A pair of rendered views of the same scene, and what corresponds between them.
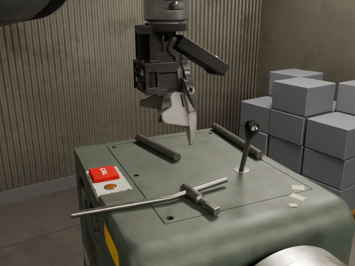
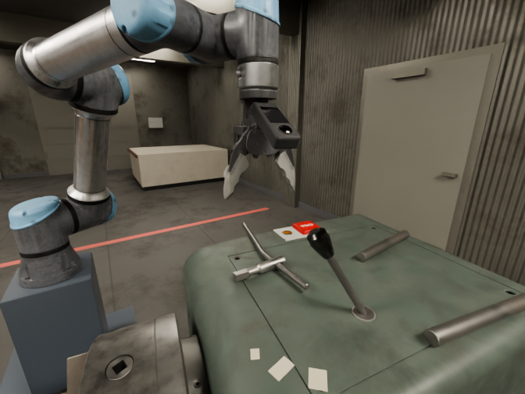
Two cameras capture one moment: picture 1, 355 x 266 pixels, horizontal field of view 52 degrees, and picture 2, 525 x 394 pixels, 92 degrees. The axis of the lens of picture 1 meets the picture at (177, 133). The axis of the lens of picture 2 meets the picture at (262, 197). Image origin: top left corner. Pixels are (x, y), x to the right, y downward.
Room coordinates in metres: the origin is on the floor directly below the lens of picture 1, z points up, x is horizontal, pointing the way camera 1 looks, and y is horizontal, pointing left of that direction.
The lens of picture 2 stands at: (0.66, -0.49, 1.55)
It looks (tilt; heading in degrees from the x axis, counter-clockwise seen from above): 17 degrees down; 90
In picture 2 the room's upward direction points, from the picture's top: straight up
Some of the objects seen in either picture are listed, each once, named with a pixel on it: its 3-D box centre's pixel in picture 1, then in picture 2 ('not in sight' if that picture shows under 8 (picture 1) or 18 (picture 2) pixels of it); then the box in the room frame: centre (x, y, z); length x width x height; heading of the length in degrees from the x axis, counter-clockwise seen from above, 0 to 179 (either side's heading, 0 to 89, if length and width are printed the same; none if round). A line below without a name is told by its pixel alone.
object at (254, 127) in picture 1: (250, 131); (319, 242); (0.75, -0.16, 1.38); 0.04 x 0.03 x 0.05; 24
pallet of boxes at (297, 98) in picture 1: (310, 140); not in sight; (3.08, -1.18, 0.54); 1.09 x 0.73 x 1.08; 35
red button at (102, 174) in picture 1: (103, 175); (306, 228); (0.79, 0.17, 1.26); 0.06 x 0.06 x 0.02; 24
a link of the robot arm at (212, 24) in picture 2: not in sight; (205, 37); (0.55, 0.05, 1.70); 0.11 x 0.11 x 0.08; 64
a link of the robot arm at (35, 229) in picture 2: not in sight; (42, 222); (0.01, 0.20, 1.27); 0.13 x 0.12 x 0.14; 64
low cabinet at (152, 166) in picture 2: not in sight; (177, 163); (-1.66, 6.41, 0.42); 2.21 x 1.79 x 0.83; 33
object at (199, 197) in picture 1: (199, 199); (260, 268); (0.66, -0.04, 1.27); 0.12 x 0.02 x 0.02; 32
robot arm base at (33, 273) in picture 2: not in sight; (48, 259); (0.01, 0.19, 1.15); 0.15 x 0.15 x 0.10
